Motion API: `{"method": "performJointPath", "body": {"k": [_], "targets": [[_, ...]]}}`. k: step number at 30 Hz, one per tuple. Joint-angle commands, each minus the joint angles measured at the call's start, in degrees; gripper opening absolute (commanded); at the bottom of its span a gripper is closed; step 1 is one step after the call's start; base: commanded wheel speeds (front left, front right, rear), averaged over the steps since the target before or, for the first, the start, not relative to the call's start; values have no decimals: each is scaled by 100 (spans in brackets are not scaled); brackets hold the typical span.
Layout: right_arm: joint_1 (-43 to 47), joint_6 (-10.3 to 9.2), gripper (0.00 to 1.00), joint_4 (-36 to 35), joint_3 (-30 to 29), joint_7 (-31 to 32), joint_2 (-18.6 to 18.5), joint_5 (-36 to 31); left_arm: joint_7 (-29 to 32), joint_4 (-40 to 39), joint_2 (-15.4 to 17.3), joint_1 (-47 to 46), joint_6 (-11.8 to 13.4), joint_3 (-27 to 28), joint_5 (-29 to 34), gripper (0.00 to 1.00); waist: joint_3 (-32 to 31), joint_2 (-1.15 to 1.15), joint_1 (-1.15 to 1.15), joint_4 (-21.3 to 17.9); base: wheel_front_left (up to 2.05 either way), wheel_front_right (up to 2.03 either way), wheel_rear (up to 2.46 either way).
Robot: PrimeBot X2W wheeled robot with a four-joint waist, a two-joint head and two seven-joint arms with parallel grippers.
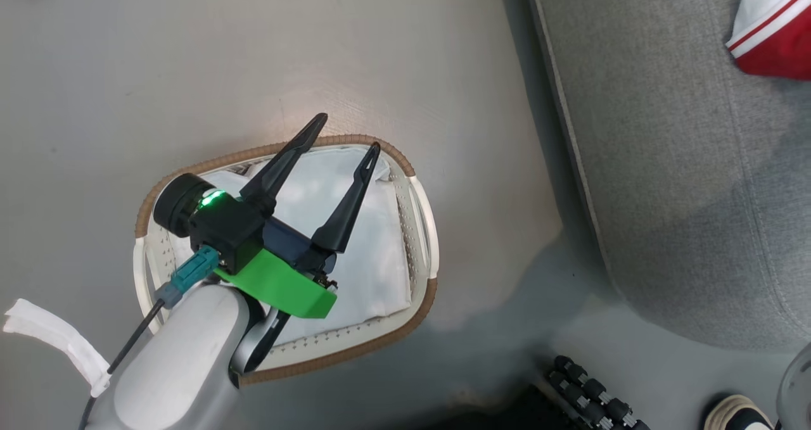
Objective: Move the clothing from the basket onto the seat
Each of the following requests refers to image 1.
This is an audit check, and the red jersey with white trim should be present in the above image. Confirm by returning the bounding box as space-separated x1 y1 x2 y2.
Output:
725 0 811 82

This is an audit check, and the white cable wrap strip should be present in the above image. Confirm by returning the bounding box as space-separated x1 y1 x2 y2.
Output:
3 298 112 398

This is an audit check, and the white and beige shoe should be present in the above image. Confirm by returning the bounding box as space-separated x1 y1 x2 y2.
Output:
703 393 775 430

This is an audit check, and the white laundry basket brown rim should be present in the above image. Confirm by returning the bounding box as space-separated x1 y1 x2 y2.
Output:
132 134 440 386

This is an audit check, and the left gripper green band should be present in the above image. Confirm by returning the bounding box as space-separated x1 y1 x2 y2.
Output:
214 112 382 320

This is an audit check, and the grey fabric sofa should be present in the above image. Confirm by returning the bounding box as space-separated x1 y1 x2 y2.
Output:
523 0 811 353

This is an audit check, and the black cable with teal connector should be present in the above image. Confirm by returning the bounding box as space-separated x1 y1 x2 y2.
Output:
78 245 221 430

